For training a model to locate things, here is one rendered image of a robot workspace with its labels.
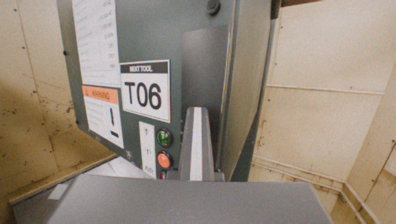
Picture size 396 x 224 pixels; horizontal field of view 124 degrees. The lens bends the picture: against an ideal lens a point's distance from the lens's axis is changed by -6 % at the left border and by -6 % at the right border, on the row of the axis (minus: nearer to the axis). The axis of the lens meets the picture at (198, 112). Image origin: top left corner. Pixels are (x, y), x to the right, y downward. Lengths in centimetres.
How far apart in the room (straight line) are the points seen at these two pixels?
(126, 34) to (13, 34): 120
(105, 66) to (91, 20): 8
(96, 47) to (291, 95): 113
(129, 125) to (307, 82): 113
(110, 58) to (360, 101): 130
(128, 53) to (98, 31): 9
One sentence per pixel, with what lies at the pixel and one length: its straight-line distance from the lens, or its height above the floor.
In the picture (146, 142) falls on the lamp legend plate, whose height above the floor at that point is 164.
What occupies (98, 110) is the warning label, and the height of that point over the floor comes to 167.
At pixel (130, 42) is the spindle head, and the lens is 20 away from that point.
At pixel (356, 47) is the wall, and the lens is 126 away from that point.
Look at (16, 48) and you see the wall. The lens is 137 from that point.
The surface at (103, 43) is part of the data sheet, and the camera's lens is 26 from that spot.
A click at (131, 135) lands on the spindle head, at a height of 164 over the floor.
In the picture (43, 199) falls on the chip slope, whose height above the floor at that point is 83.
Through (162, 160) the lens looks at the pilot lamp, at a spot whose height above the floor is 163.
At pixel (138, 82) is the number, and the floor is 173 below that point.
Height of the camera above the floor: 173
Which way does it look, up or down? 14 degrees down
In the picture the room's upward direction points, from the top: 3 degrees clockwise
